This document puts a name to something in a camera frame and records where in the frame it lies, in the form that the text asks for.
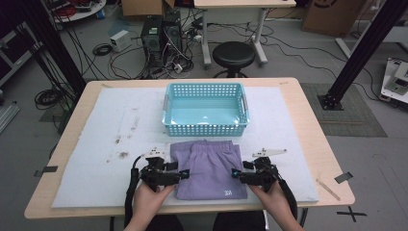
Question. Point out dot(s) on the black metal stand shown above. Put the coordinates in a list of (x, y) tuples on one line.
[(362, 48), (54, 45)]

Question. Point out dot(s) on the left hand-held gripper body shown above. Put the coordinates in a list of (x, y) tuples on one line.
[(158, 176)]

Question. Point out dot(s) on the black round stool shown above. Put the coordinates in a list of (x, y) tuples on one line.
[(233, 54)]

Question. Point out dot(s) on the thin wooden stick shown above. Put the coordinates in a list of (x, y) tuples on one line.
[(328, 190)]

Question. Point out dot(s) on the light wooden table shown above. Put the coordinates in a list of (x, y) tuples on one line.
[(308, 96)]

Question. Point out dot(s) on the dark grey floor mat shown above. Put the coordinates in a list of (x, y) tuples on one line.
[(352, 125)]

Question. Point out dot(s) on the white machine part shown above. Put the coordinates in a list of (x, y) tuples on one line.
[(396, 80)]

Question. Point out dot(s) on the light blue plastic basket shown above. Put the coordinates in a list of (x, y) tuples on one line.
[(205, 115)]

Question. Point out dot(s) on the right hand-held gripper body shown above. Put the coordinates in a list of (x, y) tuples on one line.
[(260, 176)]

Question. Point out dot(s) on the person's left hand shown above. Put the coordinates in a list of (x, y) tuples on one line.
[(150, 202)]

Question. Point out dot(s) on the white desk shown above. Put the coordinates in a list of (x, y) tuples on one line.
[(243, 3)]

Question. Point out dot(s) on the black computer tower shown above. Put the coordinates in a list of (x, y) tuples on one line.
[(151, 38)]

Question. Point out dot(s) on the person's right hand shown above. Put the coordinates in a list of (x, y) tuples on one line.
[(272, 202)]

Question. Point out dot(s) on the grey shelf unit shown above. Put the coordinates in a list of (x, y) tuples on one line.
[(12, 54)]

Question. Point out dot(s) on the round white table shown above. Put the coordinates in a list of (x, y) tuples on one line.
[(80, 12)]

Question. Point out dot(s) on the purple pants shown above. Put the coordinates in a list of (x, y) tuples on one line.
[(208, 173)]

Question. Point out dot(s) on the white foam mat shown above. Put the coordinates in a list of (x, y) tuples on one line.
[(106, 179)]

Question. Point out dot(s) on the black tape strip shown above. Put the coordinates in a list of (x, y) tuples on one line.
[(46, 170), (344, 177)]

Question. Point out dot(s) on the person's dark clothed legs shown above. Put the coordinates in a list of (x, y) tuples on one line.
[(240, 223)]

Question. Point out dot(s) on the black tape cross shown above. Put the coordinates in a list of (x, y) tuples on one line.
[(351, 214)]

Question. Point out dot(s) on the small white box device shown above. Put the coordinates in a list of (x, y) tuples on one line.
[(120, 40)]

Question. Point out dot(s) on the large cardboard box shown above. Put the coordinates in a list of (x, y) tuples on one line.
[(333, 16)]

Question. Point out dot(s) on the small cardboard box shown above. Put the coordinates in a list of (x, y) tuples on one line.
[(141, 7)]

